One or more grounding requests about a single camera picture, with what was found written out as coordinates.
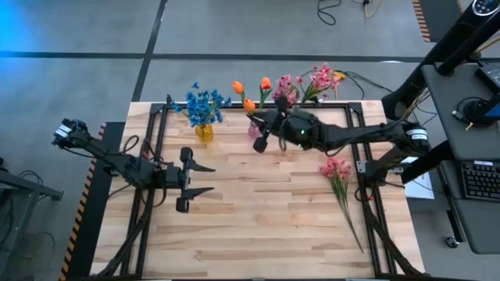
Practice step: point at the grey metal stand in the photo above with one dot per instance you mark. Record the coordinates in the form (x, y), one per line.
(23, 181)

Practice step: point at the dark floor mat striped edge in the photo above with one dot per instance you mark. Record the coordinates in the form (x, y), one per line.
(422, 23)

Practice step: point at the yellow glass vase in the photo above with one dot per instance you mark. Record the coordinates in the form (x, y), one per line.
(205, 133)

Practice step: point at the black caster wheel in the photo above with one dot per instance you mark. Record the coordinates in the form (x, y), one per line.
(452, 242)

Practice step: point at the blue artificial flower bunch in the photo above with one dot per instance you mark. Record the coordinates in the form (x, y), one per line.
(218, 105)
(193, 103)

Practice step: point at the black monitor stand pole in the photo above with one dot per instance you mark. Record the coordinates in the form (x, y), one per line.
(461, 55)

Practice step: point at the black keyboard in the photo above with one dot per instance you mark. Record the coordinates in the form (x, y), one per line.
(484, 181)

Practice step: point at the grey side desk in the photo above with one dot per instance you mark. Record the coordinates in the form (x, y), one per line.
(441, 117)

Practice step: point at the orange artificial tulip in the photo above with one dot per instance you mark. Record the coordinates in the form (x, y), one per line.
(266, 83)
(238, 87)
(249, 105)

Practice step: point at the purple glass vase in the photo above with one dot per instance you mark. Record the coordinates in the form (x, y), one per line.
(253, 132)

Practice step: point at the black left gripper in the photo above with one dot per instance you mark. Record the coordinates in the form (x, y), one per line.
(184, 179)

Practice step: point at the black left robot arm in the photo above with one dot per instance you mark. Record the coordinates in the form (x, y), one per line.
(117, 164)

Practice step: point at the black round monitor base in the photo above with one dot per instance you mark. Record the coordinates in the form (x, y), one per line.
(478, 111)

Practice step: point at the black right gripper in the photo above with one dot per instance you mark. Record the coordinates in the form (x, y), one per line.
(279, 123)

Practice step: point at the white paper sheet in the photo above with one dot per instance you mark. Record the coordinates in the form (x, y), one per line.
(420, 189)

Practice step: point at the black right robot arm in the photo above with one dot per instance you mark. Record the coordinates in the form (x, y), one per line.
(359, 134)

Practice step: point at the black tower fan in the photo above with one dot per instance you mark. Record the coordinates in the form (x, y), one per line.
(433, 64)

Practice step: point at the black hazard striped base plate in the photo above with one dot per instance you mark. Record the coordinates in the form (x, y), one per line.
(93, 218)

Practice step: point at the pink artificial flower bunch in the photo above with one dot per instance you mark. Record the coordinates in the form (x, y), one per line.
(336, 168)
(322, 78)
(285, 87)

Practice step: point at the black aluminium table frame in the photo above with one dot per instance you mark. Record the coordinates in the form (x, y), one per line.
(354, 108)

